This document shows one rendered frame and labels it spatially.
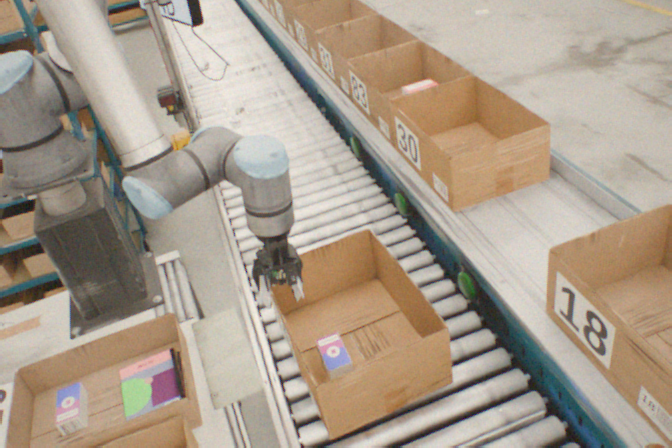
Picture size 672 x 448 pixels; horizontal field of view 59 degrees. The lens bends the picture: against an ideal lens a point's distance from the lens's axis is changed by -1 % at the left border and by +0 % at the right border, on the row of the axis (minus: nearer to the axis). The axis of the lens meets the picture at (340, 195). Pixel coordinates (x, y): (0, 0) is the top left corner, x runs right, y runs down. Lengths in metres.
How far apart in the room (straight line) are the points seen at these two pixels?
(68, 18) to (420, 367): 0.90
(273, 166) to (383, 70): 1.25
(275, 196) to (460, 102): 1.00
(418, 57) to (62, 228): 1.34
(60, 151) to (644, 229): 1.31
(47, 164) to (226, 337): 0.60
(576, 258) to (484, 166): 0.40
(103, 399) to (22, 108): 0.69
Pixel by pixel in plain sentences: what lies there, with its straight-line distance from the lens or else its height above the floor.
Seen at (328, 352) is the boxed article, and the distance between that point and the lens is 1.38.
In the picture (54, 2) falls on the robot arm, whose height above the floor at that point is 1.64.
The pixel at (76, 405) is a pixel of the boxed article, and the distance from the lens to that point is 1.53.
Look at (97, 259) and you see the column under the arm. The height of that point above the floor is 0.94.
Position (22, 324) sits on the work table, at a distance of 1.93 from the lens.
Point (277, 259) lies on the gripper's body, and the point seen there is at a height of 1.12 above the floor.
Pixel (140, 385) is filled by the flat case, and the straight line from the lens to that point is 1.51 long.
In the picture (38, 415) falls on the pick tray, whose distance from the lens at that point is 1.63.
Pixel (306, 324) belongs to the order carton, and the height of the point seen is 0.76.
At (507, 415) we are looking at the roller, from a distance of 1.31.
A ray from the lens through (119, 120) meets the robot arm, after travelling 1.04.
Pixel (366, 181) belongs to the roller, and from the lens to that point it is 1.99.
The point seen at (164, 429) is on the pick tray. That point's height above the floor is 0.83.
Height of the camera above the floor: 1.83
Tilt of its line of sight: 34 degrees down
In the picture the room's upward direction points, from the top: 11 degrees counter-clockwise
